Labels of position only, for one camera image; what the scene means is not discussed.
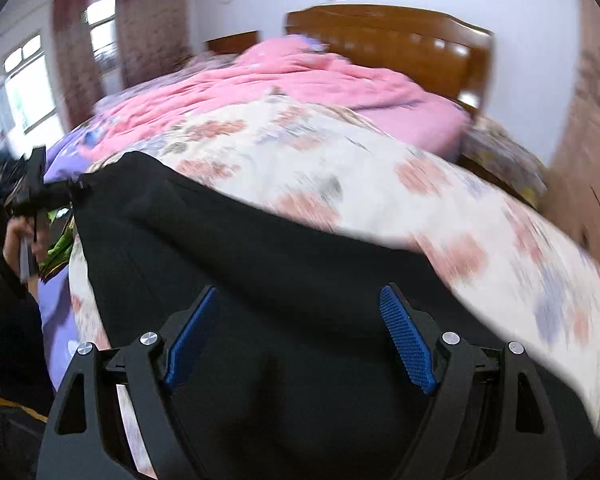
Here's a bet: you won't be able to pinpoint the wooden nightstand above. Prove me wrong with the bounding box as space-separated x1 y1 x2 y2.
205 30 261 57

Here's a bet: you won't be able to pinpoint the pink quilt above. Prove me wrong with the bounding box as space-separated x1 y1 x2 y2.
77 35 473 166

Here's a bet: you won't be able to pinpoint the black pants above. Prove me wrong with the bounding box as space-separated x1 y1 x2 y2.
72 151 600 480

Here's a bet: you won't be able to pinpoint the floral bed sheet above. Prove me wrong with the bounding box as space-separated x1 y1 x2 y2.
67 92 600 480

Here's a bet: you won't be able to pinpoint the red patterned curtain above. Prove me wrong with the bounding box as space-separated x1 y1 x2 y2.
112 0 195 90
51 0 106 133

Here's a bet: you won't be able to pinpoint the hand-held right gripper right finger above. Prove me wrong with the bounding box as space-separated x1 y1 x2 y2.
379 282 568 480

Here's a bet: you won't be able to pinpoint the purple bed sheet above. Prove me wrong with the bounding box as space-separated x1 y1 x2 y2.
37 125 113 393

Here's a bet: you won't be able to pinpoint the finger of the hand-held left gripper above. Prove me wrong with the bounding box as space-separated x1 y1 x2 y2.
42 180 88 207

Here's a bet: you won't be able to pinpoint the green cloth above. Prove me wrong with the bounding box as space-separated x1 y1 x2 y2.
40 210 77 278

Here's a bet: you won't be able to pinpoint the person's left forearm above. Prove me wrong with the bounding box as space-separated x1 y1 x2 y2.
0 170 56 406

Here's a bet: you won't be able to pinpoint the wooden headboard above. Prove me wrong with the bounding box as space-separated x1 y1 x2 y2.
285 4 496 121

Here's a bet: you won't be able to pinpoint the patterned mattress pad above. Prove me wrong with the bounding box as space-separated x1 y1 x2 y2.
461 114 550 208

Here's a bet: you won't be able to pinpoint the window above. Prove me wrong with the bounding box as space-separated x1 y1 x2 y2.
1 34 58 138
84 0 120 78

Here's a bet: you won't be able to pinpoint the person's left hand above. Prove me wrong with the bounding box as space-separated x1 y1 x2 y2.
2 217 52 283

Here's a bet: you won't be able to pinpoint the wooden wardrobe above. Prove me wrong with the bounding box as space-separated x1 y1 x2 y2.
542 0 600 286

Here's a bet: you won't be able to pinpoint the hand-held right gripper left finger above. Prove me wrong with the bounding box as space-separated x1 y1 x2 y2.
36 285 220 480

